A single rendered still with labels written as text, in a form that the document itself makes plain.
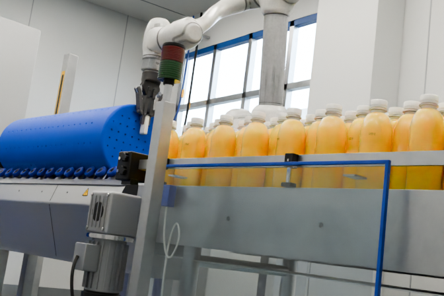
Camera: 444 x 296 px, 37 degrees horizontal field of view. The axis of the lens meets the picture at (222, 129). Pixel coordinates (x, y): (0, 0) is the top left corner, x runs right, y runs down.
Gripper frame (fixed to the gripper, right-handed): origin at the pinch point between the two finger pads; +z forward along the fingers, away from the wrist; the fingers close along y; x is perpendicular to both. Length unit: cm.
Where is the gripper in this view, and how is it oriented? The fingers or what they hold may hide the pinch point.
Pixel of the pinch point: (144, 125)
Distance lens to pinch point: 252.9
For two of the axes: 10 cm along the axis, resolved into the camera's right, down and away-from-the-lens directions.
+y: 7.3, 2.2, 6.5
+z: -1.2, 9.7, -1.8
